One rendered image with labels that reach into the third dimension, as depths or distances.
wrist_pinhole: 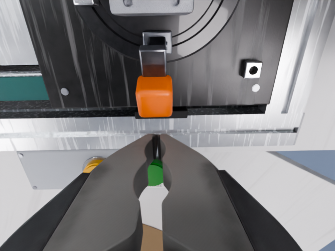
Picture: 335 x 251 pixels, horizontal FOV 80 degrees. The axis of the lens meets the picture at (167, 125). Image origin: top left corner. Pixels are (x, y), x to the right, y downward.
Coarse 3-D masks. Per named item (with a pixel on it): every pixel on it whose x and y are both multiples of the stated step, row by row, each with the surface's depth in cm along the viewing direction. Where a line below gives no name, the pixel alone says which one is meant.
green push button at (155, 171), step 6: (156, 162) 26; (162, 162) 26; (150, 168) 26; (156, 168) 26; (162, 168) 26; (150, 174) 26; (156, 174) 26; (162, 174) 26; (150, 180) 27; (156, 180) 27; (162, 180) 27
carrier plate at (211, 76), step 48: (48, 0) 17; (240, 0) 18; (288, 0) 18; (48, 48) 19; (96, 48) 19; (240, 48) 19; (48, 96) 21; (96, 96) 21; (192, 96) 22; (240, 96) 22
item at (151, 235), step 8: (144, 224) 47; (144, 232) 46; (152, 232) 47; (160, 232) 48; (144, 240) 44; (152, 240) 45; (160, 240) 46; (144, 248) 43; (152, 248) 44; (160, 248) 45
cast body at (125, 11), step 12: (120, 0) 10; (132, 0) 11; (144, 0) 10; (156, 0) 10; (168, 0) 10; (180, 0) 10; (192, 0) 10; (120, 12) 10; (132, 12) 10; (144, 12) 10; (156, 12) 11; (168, 12) 11; (180, 12) 11
